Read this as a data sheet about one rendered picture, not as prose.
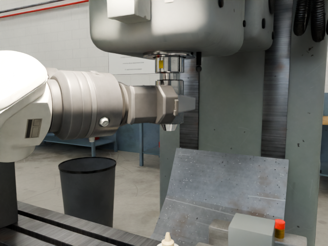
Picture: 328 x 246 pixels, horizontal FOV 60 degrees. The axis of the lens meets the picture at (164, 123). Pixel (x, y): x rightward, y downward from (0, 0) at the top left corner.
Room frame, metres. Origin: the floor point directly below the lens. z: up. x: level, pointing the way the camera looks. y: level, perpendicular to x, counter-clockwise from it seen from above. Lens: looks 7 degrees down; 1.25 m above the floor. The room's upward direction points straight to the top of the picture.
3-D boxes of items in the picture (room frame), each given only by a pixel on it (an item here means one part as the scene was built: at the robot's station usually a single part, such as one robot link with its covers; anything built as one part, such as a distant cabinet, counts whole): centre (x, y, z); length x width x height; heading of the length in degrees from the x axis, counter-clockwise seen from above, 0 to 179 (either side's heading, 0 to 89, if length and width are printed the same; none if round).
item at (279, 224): (0.42, -0.18, 1.04); 0.02 x 0.02 x 0.03
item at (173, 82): (0.47, -0.01, 1.26); 0.05 x 0.05 x 0.01
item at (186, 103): (0.44, -0.03, 1.23); 0.06 x 0.02 x 0.03; 127
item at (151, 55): (0.47, -0.01, 1.31); 0.09 x 0.09 x 0.01
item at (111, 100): (0.41, 0.06, 1.23); 0.13 x 0.12 x 0.10; 37
